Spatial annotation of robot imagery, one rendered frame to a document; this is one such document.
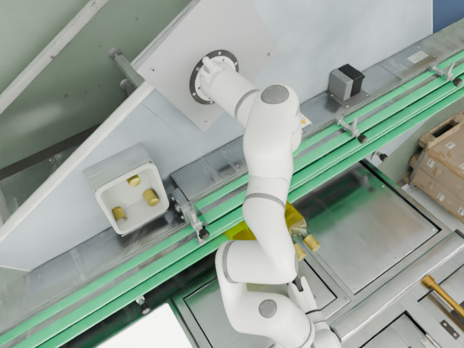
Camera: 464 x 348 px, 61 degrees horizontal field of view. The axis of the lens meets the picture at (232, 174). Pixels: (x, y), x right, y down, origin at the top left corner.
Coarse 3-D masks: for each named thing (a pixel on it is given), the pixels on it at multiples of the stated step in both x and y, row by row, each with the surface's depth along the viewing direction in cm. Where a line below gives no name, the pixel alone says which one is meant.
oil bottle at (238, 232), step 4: (236, 224) 126; (240, 224) 125; (232, 228) 125; (236, 228) 125; (240, 228) 125; (244, 228) 125; (224, 232) 128; (228, 232) 124; (232, 232) 124; (236, 232) 124; (240, 232) 124; (244, 232) 124; (248, 232) 124; (228, 236) 126; (232, 236) 123; (236, 236) 123; (240, 236) 123; (244, 236) 123; (248, 236) 123
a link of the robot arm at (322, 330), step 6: (318, 324) 104; (324, 324) 105; (318, 330) 103; (324, 330) 97; (330, 330) 105; (318, 336) 96; (324, 336) 95; (330, 336) 94; (336, 336) 96; (312, 342) 95; (318, 342) 94; (324, 342) 94; (330, 342) 93; (336, 342) 94
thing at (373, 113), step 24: (432, 72) 147; (456, 72) 146; (384, 96) 141; (408, 96) 140; (360, 120) 135; (312, 144) 130; (336, 144) 129; (216, 192) 121; (240, 192) 120; (216, 216) 115
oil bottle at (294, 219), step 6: (288, 204) 129; (288, 210) 128; (294, 210) 128; (288, 216) 126; (294, 216) 126; (300, 216) 126; (288, 222) 125; (294, 222) 125; (300, 222) 125; (306, 222) 126; (294, 228) 124; (300, 228) 124; (306, 228) 126; (294, 234) 125
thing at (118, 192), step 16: (128, 176) 102; (144, 176) 116; (96, 192) 100; (112, 192) 113; (128, 192) 116; (160, 192) 115; (112, 208) 117; (128, 208) 120; (144, 208) 120; (160, 208) 120; (112, 224) 111; (128, 224) 117
